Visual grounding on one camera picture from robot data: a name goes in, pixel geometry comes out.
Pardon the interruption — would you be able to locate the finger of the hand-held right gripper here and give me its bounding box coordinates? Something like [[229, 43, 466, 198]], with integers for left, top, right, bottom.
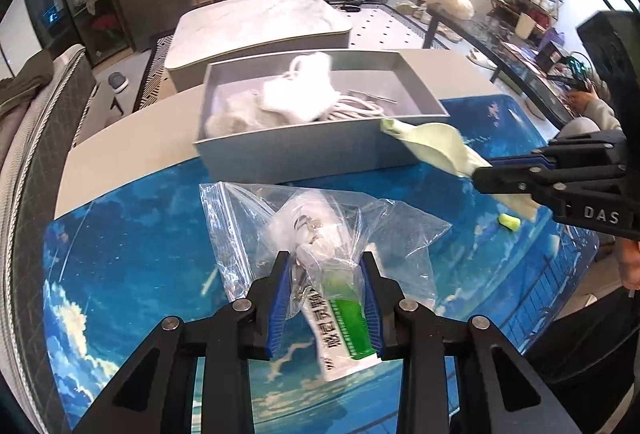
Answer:
[[472, 164, 624, 211], [487, 130, 627, 171]]

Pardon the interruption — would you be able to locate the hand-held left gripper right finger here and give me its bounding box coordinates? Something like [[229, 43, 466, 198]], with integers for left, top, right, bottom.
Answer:
[[360, 251, 583, 434]]

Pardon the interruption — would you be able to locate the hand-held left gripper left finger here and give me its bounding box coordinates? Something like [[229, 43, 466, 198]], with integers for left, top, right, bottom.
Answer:
[[72, 250, 293, 434]]

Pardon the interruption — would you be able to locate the green white packet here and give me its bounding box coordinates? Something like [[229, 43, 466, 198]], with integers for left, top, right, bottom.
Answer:
[[299, 259, 384, 383]]

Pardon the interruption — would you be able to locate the pale yellow cloth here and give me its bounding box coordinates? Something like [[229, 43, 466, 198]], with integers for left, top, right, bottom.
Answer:
[[380, 118, 542, 221]]

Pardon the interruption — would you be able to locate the clear zip bag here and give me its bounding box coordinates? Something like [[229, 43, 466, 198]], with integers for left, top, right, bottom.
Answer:
[[199, 181, 454, 316]]

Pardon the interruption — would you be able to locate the grey cardboard box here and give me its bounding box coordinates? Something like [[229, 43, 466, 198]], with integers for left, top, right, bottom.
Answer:
[[192, 49, 451, 185]]

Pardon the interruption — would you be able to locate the white cable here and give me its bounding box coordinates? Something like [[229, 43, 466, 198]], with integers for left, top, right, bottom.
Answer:
[[320, 87, 401, 121]]

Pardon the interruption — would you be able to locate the white fluffy cloth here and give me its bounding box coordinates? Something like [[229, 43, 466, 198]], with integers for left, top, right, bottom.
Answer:
[[260, 53, 337, 124]]

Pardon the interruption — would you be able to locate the person's right hand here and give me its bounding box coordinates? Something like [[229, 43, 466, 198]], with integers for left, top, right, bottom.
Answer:
[[619, 238, 640, 291]]

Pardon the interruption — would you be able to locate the black box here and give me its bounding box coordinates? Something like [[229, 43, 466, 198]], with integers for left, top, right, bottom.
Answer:
[[537, 39, 571, 70]]

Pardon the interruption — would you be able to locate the dark glass table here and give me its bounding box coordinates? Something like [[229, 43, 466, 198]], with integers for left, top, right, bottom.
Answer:
[[425, 4, 601, 126]]

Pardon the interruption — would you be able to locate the white slipper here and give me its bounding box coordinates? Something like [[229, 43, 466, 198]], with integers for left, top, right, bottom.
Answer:
[[467, 49, 499, 68]]

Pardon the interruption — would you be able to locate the blue sky print mat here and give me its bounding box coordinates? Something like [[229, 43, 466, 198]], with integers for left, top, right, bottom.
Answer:
[[42, 97, 601, 434]]

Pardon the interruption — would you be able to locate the person's leg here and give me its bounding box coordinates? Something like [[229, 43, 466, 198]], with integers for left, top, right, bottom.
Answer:
[[525, 287, 640, 434]]

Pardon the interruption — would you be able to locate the white bag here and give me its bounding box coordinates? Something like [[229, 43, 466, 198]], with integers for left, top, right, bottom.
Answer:
[[440, 0, 475, 22]]

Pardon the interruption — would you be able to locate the marble coffee table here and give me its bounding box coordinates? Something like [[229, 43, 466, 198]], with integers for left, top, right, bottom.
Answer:
[[164, 0, 354, 93]]

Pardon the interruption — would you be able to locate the brown duvet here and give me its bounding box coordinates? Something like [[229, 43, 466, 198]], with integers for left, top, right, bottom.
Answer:
[[0, 49, 56, 116]]

